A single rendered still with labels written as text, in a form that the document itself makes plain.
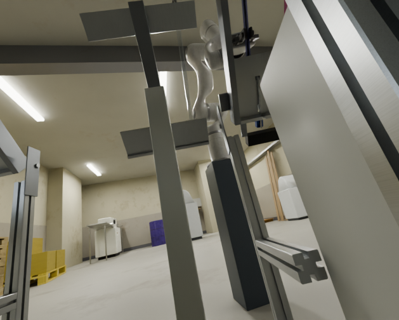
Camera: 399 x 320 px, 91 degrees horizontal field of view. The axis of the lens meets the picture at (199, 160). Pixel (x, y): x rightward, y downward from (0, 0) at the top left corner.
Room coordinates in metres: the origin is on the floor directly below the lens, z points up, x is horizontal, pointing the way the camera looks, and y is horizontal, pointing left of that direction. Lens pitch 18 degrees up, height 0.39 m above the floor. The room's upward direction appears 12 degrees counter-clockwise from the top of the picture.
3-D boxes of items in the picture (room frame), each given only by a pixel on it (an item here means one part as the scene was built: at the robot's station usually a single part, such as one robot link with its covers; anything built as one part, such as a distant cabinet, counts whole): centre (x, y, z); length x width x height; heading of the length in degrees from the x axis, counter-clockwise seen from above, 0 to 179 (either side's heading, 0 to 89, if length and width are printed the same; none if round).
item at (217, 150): (1.13, -0.13, 0.79); 0.19 x 0.19 x 0.18
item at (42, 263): (4.06, 3.69, 0.43); 1.60 x 1.16 x 0.86; 14
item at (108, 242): (7.20, 3.71, 0.64); 2.70 x 0.67 x 1.28; 14
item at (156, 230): (8.34, 2.16, 0.46); 1.24 x 0.77 x 0.91; 14
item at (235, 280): (1.13, -0.13, 0.35); 0.18 x 0.18 x 0.70; 14
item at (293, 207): (5.71, -2.35, 0.61); 0.66 x 0.54 x 1.21; 14
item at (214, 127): (1.14, -0.16, 1.00); 0.19 x 0.12 x 0.24; 105
